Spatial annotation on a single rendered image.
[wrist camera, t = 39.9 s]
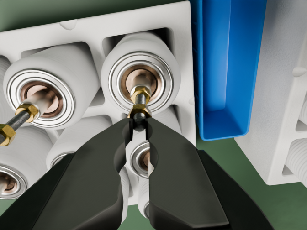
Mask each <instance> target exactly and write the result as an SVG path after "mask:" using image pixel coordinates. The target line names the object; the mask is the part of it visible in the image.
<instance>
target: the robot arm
mask: <svg viewBox="0 0 307 230"><path fill-rule="evenodd" d="M145 134H146V140H148V142H149V149H150V163H151V164H152V166H153V167H154V170H153V171H152V172H151V174H150V175H149V221H150V224H151V226H152V227H153V228H154V229H156V230H275V229H274V227H273V225H272V224H271V223H270V221H269V220H268V218H267V217H266V215H265V214H264V212H263V211H262V210H261V208H260V207H259V206H258V205H257V203H256V202H255V201H254V200H253V199H252V198H251V196H250V195H249V194H248V193H247V192H246V191H245V190H244V189H243V188H242V187H241V186H240V185H239V184H238V183H237V182H236V181H235V180H234V179H233V178H232V177H231V176H230V175H229V174H228V173H227V172H226V171H225V170H224V169H223V168H222V167H221V166H220V165H219V164H218V163H217V162H216V161H215V160H214V159H213V158H212V157H211V156H210V155H208V154H207V153H206V152H205V151H204V150H198V149H197V148H196V147H195V146H194V145H193V144H192V143H191V142H190V141H189V140H188V139H187V138H185V137H184V136H182V135H181V134H180V133H178V132H176V131H174V130H173V129H171V128H169V127H168V126H166V125H164V124H163V123H161V122H159V121H158V120H156V119H154V118H152V117H149V118H145ZM132 139H133V119H131V118H124V119H122V120H120V121H119V122H117V123H115V124H113V125H112V126H110V127H108V128H106V129H105V130H103V131H102V132H100V133H98V134H97V135H95V136H94V137H92V138H91V139H89V140H88V141H87V142H86V143H85V144H83V145H82V146H81V147H80V148H79V149H78V150H77V151H76V152H75V153H67V154H66V155H65V156H64V157H63V158H62V159H61V160H60V161H58V162H57V163H56V164H55V165H54V166H53V167H52V168H51V169H49V170H48V171H47V172H46V173H45V174H44V175H43V176H42V177H41V178H39V179H38V180H37V181H36V182H35V183H34V184H33V185H32V186H31V187H30V188H29V189H28V190H27V191H25V192H24V193H23V194H22V195H21V196H20V197H19V198H18V199H17V200H16V201H15V202H14V203H13V204H12V205H11V206H10V207H9V208H8V209H7V210H6V211H5V212H4V213H3V214H2V215H1V216H0V230H117V229H118V228H119V227H120V225H121V222H122V213H123V204H124V201H123V193H122V183H121V176H120V175H119V172H120V171H121V169H122V168H123V166H124V165H125V164H126V162H127V158H126V146H127V145H128V144H129V142H130V141H132Z"/></svg>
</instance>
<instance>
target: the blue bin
mask: <svg viewBox="0 0 307 230"><path fill-rule="evenodd" d="M188 1H189V2H190V5H191V37H192V58H193V80H194V102H195V120H196V122H197V125H198V128H199V134H200V137H201V139H202V140H204V141H212V140H219V139H226V138H233V137H240V136H244V135H246V134H247V133H248V131H249V126H250V120H251V113H252V106H253V99H254V90H255V83H256V77H257V70H258V63H259V54H260V47H261V41H262V34H263V27H264V20H265V11H266V4H267V0H188Z"/></svg>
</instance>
